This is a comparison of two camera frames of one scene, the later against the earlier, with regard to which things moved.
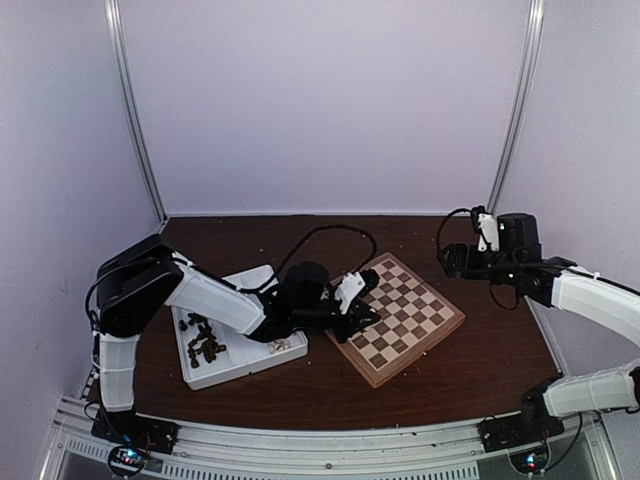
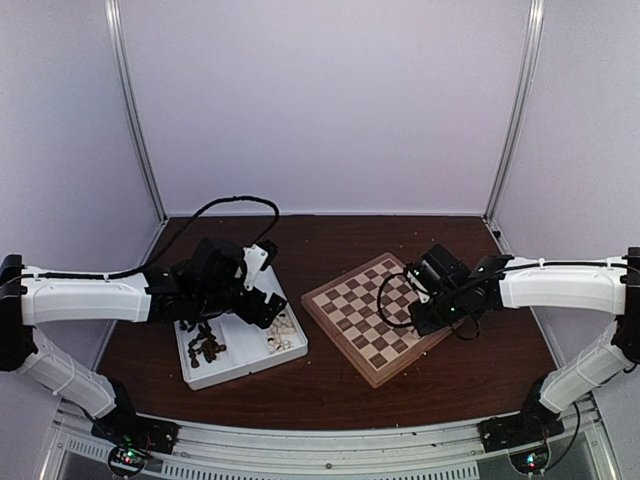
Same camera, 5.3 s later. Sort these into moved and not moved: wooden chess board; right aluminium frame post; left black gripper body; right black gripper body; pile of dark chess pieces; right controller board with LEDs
Moved: right black gripper body; left black gripper body
Not moved: wooden chess board; pile of dark chess pieces; right aluminium frame post; right controller board with LEDs
